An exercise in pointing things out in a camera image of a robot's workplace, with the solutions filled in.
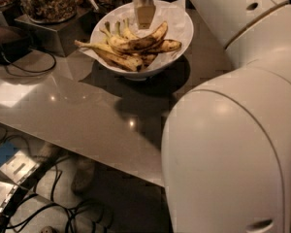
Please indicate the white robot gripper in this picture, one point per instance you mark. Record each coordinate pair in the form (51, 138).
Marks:
(144, 12)

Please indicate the spotted yellow banana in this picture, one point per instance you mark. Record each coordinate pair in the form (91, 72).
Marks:
(166, 46)
(127, 62)
(137, 45)

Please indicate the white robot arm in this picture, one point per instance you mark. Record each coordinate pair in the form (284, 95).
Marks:
(226, 145)

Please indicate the white paper bowl liner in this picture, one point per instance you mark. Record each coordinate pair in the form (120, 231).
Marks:
(171, 16)

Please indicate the green-stemmed back banana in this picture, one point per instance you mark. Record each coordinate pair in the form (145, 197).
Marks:
(125, 32)

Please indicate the white bowl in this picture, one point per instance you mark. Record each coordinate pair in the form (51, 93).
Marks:
(142, 65)

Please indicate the lower middle yellow banana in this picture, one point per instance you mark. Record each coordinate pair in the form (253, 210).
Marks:
(147, 58)

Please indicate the grey metal jar stand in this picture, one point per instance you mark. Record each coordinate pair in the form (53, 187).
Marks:
(59, 38)

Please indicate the glass jar of nuts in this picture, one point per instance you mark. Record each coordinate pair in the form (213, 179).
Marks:
(49, 11)

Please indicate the left grey jar stand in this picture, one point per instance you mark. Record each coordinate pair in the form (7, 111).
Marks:
(9, 13)

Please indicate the dark round appliance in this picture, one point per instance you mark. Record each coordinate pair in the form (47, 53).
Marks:
(14, 44)

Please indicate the grey shoe on floor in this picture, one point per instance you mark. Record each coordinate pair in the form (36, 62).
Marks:
(84, 175)

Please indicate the blue and white floor box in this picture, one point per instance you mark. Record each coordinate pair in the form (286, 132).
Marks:
(17, 166)

